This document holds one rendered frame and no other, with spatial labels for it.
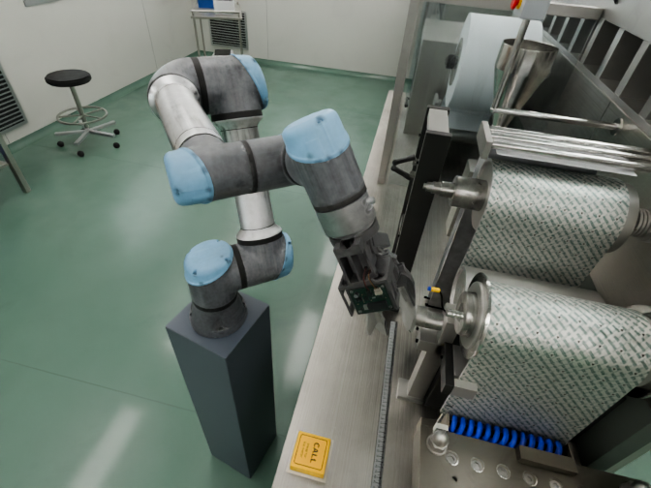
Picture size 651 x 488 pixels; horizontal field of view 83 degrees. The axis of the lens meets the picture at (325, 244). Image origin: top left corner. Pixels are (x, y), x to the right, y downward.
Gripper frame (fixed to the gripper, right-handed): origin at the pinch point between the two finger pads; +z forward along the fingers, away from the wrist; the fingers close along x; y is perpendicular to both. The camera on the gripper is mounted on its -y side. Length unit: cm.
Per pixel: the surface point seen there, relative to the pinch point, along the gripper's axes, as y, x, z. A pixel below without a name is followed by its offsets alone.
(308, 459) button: 8.2, -25.2, 24.6
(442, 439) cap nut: 5.8, 1.8, 22.0
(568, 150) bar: -30.1, 33.2, -9.4
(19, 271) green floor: -87, -245, -5
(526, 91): -69, 34, -13
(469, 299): -4.5, 11.5, 1.0
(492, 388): -0.8, 11.5, 18.0
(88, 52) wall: -322, -321, -145
